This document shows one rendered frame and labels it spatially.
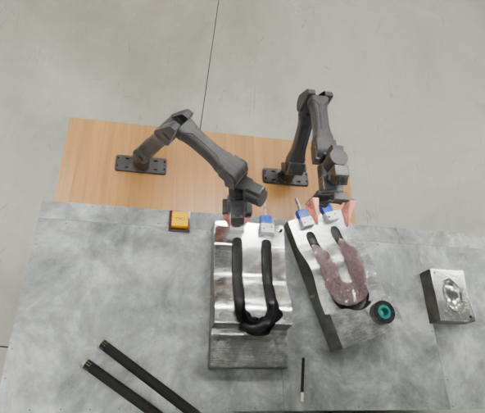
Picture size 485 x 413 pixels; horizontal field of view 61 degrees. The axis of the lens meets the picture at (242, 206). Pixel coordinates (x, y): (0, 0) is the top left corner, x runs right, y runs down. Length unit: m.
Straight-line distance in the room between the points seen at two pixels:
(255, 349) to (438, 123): 2.65
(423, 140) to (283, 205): 1.93
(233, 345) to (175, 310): 0.23
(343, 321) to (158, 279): 0.66
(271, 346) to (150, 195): 0.72
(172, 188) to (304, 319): 0.71
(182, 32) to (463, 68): 2.43
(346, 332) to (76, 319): 0.90
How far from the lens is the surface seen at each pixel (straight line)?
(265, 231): 1.51
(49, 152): 2.74
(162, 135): 1.33
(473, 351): 1.91
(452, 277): 1.85
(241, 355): 1.44
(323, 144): 1.37
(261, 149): 1.82
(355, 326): 1.53
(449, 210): 3.23
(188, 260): 1.54
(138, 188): 1.66
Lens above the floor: 2.26
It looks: 62 degrees down
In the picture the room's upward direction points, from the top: 25 degrees clockwise
